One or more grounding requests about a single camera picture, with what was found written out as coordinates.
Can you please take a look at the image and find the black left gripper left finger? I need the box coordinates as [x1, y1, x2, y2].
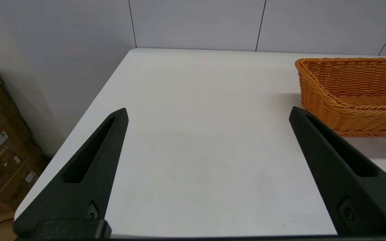
[13, 108, 129, 235]

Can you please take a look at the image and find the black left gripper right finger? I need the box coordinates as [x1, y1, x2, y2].
[289, 106, 386, 235]

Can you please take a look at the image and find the orange wicker basket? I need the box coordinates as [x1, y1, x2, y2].
[295, 58, 386, 138]

